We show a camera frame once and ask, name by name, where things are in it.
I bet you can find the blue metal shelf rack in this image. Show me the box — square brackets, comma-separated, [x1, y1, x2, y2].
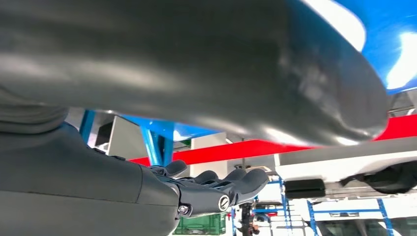
[80, 0, 417, 167]
[305, 198, 395, 236]
[229, 177, 291, 236]

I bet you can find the white workbench table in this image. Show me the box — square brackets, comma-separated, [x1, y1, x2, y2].
[274, 136, 417, 200]

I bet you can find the white cabinet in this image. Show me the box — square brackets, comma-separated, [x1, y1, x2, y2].
[94, 116, 149, 161]

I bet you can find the white pillar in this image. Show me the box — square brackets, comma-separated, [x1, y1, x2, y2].
[190, 132, 229, 179]

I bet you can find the red barrier belt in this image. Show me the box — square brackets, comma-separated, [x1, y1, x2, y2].
[130, 114, 417, 167]

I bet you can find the green plastic crate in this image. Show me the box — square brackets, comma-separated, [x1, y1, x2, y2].
[173, 213, 227, 236]

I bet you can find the black box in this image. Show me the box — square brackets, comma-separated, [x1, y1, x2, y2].
[284, 178, 327, 200]

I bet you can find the black object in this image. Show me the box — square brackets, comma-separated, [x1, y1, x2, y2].
[339, 160, 417, 195]

